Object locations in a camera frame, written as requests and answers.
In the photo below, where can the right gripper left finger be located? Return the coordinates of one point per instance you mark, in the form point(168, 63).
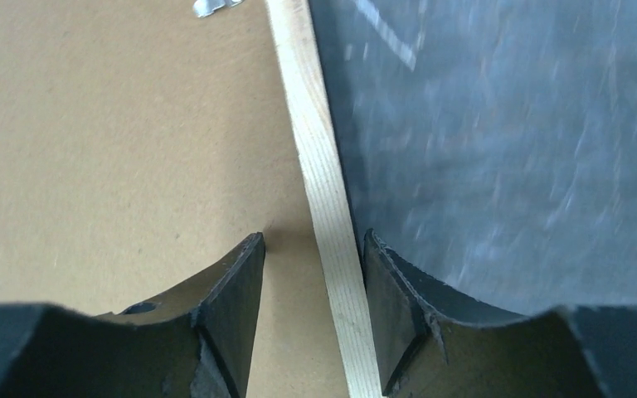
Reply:
point(193, 340)

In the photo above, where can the silver turn clip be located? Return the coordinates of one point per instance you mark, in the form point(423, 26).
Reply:
point(205, 8)

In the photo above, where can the brown cardboard backing board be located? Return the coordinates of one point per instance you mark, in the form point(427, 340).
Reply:
point(138, 145)

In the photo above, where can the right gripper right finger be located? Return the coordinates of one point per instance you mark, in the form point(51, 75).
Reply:
point(433, 341)

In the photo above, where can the wooden picture frame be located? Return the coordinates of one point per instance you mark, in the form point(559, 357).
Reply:
point(307, 102)

